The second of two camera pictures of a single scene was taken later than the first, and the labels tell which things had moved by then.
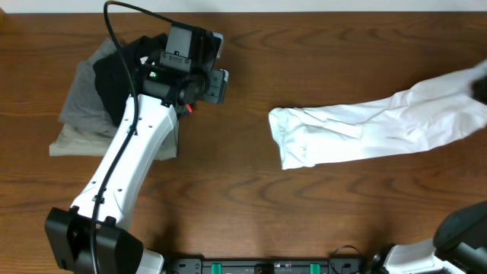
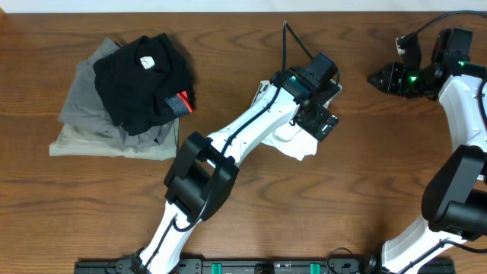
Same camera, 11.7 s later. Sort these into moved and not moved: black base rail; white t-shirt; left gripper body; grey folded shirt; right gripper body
Moved: white t-shirt; left gripper body; right gripper body
Not moved: black base rail; grey folded shirt
